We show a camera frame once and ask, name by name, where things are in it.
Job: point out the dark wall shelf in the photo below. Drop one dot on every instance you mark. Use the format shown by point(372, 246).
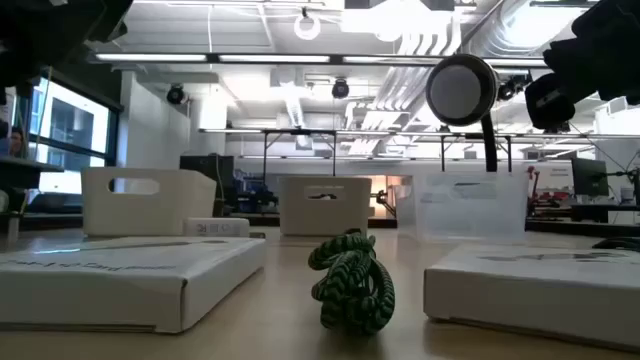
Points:
point(25, 172)

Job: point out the silver ventilation duct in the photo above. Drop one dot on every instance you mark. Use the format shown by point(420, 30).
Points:
point(500, 30)

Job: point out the black equipment cabinet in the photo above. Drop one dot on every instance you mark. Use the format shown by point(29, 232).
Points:
point(205, 167)

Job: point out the white plastic bin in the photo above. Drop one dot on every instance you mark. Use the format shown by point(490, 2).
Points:
point(325, 220)
point(150, 215)

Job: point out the person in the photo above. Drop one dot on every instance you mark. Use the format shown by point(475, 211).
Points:
point(16, 142)

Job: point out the dark background desk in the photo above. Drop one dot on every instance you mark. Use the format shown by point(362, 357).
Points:
point(600, 212)

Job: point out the red desk lamp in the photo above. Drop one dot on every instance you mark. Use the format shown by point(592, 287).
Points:
point(531, 172)

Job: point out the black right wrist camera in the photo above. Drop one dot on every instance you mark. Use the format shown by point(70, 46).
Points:
point(550, 112)

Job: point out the white cardboard box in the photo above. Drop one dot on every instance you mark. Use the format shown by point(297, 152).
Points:
point(525, 300)
point(100, 290)

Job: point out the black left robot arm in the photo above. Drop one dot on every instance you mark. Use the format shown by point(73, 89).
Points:
point(50, 30)

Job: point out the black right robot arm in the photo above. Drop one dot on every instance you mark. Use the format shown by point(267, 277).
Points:
point(610, 50)

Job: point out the white wall charger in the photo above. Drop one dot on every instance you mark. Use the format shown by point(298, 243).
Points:
point(215, 227)

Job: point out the clear plastic bin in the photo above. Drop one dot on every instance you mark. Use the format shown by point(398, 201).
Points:
point(465, 220)

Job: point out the black computer monitor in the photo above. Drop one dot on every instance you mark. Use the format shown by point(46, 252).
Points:
point(590, 177)

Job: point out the black ceiling spotlight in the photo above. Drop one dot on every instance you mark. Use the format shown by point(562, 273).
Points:
point(176, 95)
point(340, 89)

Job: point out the round black desk lamp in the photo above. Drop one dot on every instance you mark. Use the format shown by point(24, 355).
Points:
point(457, 90)

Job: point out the long ceiling light strip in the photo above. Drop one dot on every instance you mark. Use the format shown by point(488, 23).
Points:
point(150, 57)

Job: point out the dark framed window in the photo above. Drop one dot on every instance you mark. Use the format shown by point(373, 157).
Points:
point(75, 125)

